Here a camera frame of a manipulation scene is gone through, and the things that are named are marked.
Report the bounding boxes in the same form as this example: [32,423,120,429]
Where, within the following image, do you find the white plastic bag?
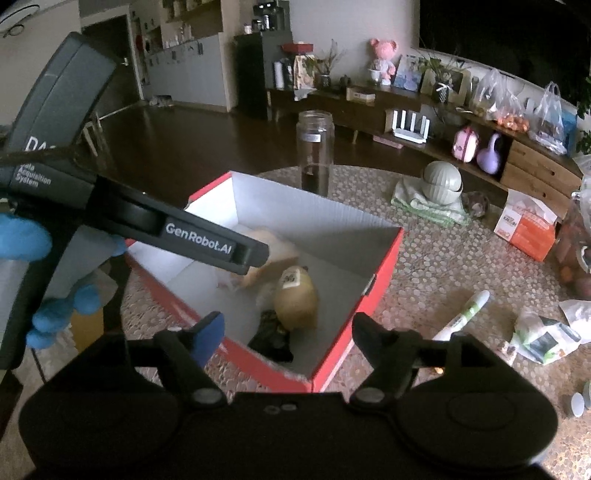
[558,299,591,342]

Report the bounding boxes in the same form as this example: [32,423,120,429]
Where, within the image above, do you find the blue photo frame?
[392,55,423,90]

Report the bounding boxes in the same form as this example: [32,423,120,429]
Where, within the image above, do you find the grey wall cabinets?
[143,34,234,112]

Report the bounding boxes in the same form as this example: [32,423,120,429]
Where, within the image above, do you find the tall green houseplant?
[575,76,591,155]

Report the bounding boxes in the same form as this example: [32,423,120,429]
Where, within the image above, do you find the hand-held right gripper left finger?
[124,311,227,409]

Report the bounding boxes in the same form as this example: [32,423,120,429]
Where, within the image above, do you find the plastic bag with dark contents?
[529,82,568,155]

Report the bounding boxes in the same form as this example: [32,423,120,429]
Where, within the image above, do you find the black coffee machine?
[252,0,291,34]

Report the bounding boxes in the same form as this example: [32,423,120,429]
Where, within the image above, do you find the brown paper bag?
[71,311,105,352]

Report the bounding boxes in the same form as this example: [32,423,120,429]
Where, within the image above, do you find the grey ribbed lidded bowl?
[422,161,465,206]

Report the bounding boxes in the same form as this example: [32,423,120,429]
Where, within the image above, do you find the red cardboard shoe box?
[126,171,404,393]

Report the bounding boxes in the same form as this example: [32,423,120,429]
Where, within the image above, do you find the wooden television cabinet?
[268,83,585,217]

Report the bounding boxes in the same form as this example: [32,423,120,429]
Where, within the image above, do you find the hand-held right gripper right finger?
[351,314,502,407]

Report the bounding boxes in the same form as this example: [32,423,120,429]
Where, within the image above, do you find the plastic bag with oranges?
[471,68,529,132]

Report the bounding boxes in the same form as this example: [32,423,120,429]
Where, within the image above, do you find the printed snack bag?
[293,54,317,90]

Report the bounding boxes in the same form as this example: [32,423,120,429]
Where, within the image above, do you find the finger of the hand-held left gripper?
[152,209,269,276]

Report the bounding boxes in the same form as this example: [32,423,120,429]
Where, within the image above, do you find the pink toy case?
[451,126,481,163]

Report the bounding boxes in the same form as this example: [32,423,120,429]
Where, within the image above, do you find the black television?
[418,0,591,90]

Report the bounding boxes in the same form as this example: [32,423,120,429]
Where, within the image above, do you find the white pouch packet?
[510,307,583,365]

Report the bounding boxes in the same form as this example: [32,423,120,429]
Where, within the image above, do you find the folded green cloth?
[392,178,472,227]

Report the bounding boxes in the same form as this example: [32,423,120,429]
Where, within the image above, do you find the small dark glass bowl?
[462,191,491,217]

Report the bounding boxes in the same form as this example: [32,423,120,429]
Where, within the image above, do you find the dark tall cabinet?
[234,31,294,121]

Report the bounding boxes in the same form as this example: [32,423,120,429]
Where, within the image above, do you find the wooden picture frame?
[422,67,472,104]

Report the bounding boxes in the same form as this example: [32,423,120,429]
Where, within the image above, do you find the dark wooden door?
[81,14,141,107]

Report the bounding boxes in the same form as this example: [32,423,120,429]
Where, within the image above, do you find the orange tissue box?
[493,189,559,263]

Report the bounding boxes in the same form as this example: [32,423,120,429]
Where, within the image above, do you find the potted plant in black vase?
[418,46,467,103]

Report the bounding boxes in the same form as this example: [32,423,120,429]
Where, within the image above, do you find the tall glass jar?
[297,111,334,195]

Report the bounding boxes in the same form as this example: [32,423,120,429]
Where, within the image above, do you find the white router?
[385,108,431,145]

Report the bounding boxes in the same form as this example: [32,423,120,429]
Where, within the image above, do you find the white green tube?
[431,290,490,342]

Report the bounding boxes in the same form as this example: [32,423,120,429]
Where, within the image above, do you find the purple gourd ornament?
[476,133,504,175]

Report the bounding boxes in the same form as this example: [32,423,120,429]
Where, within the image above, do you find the pink pig plush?
[368,38,399,85]

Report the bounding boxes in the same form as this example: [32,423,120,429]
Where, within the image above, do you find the person's left hand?
[0,213,100,350]

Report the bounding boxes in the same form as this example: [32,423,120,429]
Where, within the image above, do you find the small white oval container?
[569,382,591,418]

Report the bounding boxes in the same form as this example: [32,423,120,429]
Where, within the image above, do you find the twig plant in dark vase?
[305,39,347,89]

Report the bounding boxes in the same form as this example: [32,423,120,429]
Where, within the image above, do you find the lace tablecloth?
[120,164,591,462]

